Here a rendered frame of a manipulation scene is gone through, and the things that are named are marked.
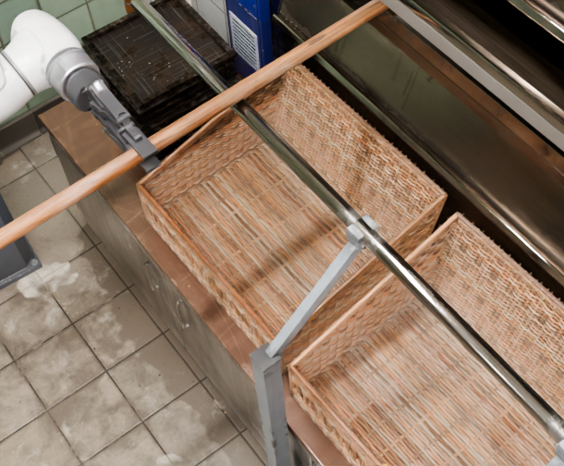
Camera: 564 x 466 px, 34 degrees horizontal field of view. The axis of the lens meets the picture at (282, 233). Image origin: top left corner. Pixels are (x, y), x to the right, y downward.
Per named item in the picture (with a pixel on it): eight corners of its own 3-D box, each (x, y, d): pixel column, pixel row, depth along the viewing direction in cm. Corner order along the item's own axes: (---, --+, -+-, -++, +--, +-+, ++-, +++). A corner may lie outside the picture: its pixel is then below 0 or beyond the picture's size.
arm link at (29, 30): (99, 67, 179) (44, 108, 177) (58, 25, 186) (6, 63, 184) (78, 32, 170) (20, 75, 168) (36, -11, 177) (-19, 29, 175)
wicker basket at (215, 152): (293, 122, 243) (289, 47, 220) (440, 261, 218) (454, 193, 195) (141, 218, 228) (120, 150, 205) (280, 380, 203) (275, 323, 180)
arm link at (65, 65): (92, 72, 179) (108, 90, 176) (53, 95, 176) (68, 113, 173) (82, 39, 171) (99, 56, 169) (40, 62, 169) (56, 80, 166)
